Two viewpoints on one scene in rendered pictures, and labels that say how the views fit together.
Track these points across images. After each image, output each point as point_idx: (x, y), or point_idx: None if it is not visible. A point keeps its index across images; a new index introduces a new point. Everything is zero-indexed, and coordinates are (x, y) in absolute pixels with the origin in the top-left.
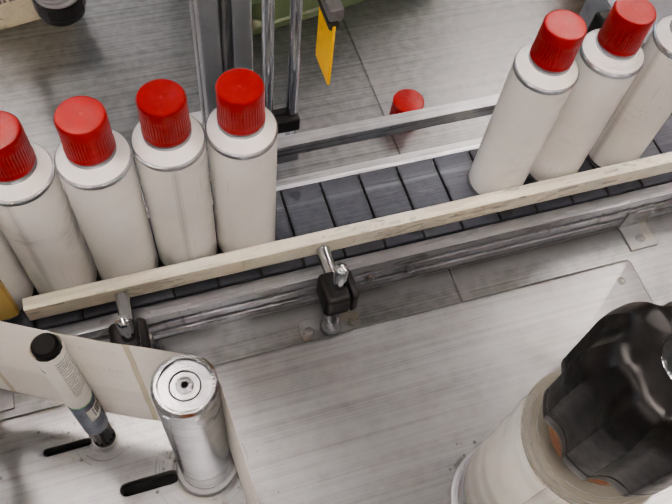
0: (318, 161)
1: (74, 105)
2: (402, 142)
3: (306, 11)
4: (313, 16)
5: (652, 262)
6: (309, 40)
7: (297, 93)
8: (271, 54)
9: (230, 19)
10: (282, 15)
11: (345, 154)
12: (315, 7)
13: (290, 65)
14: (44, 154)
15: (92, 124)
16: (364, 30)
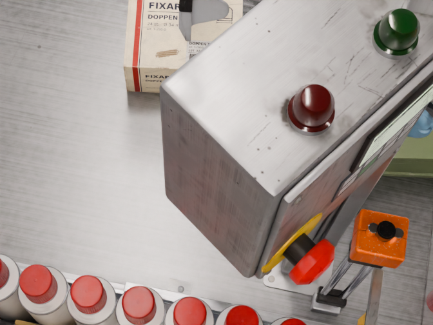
0: (356, 307)
1: (189, 304)
2: (427, 321)
3: (409, 173)
4: (413, 177)
5: None
6: (400, 197)
7: (349, 295)
8: (337, 281)
9: (325, 231)
10: (388, 170)
11: (379, 311)
12: (417, 173)
13: (349, 287)
14: (162, 308)
15: (194, 324)
16: None
